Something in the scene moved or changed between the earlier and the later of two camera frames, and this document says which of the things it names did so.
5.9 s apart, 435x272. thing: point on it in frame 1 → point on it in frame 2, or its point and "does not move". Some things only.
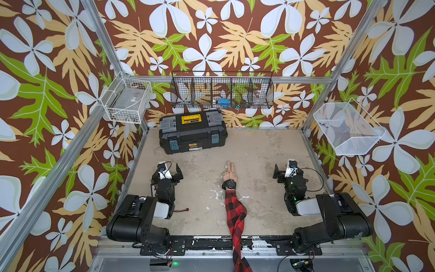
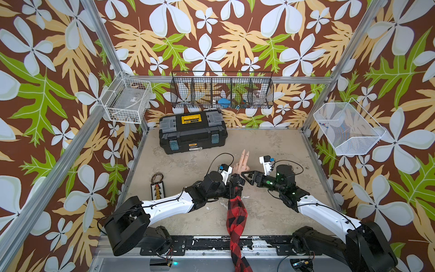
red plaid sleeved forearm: x=236 y=212 does not move
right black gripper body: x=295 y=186 → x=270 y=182
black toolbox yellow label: x=192 y=130 does not move
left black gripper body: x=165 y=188 → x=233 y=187
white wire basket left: x=126 y=100 does not move
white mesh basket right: x=349 y=128 does not move
